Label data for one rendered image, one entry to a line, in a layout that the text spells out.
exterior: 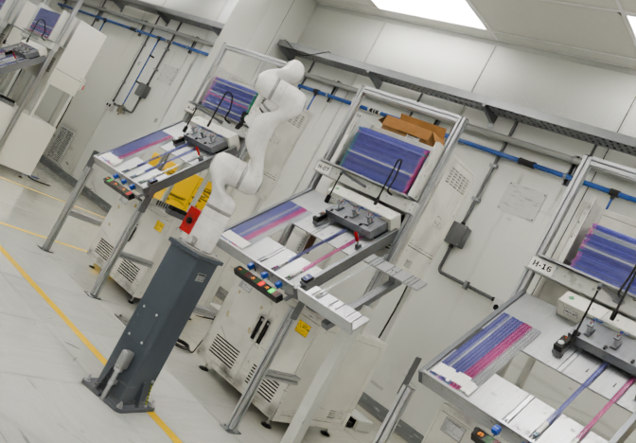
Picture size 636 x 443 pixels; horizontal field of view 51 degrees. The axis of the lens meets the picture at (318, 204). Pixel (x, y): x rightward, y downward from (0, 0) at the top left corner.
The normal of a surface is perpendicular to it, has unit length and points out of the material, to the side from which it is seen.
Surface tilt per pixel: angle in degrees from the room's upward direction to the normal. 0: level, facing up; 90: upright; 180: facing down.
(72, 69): 90
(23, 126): 90
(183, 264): 90
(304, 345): 90
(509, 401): 45
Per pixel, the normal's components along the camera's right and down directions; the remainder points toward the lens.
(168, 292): -0.40, -0.24
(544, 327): -0.07, -0.86
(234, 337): -0.58, -0.33
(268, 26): 0.66, 0.34
